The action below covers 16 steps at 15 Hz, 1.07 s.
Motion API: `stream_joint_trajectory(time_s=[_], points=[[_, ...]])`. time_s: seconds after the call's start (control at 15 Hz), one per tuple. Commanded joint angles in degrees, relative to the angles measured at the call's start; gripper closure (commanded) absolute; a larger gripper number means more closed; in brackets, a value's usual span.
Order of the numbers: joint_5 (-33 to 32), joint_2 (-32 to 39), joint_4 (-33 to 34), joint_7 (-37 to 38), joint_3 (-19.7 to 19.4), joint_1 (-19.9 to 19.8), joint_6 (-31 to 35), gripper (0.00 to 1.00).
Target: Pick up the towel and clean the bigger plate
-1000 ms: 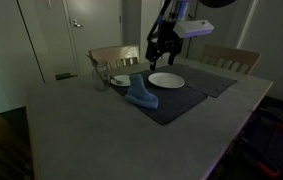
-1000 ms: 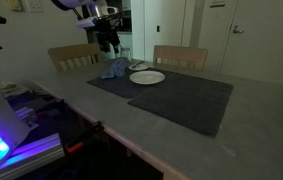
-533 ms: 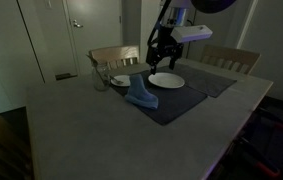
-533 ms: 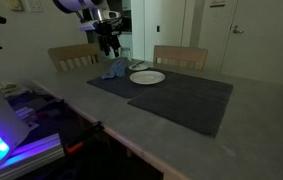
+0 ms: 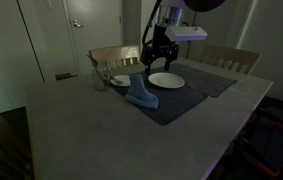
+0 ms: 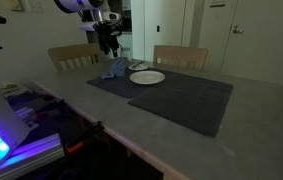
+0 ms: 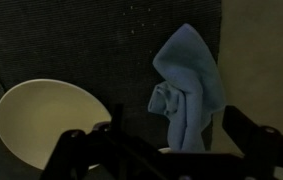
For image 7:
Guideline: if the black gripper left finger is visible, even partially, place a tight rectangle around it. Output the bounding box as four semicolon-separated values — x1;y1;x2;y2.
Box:
40;103;182;180

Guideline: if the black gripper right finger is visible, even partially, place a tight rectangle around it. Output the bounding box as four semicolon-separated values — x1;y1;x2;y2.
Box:
221;104;281;180

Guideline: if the blue cloth towel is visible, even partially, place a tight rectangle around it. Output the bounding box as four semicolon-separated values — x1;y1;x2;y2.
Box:
147;23;228;153

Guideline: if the bigger white plate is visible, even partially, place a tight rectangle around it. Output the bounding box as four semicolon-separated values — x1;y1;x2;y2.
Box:
0;78;113;171

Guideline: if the smaller white plate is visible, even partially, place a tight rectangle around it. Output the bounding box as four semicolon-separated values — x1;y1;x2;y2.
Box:
158;147;174;154

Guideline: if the large dark placemat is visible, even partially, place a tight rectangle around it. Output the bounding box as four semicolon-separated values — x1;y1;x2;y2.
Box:
0;0;223;158

